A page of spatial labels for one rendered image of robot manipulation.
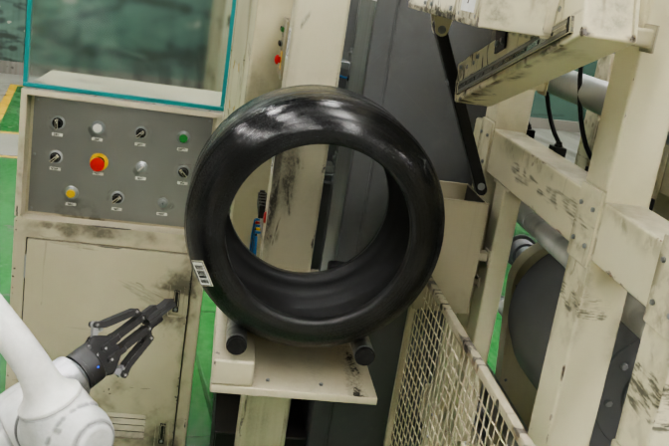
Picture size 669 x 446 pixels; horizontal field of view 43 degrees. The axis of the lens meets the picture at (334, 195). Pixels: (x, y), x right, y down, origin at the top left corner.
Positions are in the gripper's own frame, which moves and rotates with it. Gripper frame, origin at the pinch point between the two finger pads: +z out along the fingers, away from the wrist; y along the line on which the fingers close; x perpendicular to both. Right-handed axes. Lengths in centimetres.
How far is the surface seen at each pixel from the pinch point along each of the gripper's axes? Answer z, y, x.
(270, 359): 23.8, 29.8, -7.8
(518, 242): 130, 61, -9
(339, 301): 44, 27, 0
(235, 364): 10.6, 20.8, -0.6
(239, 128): 28.4, -25.3, 11.7
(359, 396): 26.4, 39.7, 13.9
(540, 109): 931, 299, -486
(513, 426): 16, 32, 62
